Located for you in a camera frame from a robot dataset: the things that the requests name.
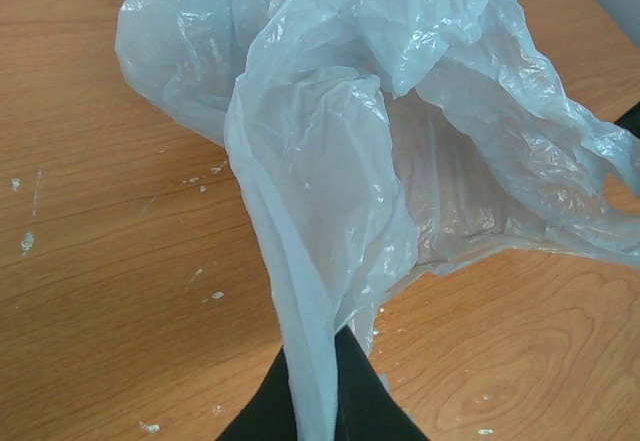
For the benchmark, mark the translucent blue trash bag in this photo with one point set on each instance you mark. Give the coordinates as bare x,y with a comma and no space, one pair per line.
378,140

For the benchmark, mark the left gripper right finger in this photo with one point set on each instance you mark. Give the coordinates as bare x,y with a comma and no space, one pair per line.
366,410

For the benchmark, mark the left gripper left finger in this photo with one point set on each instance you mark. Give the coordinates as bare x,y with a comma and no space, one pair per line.
269,415

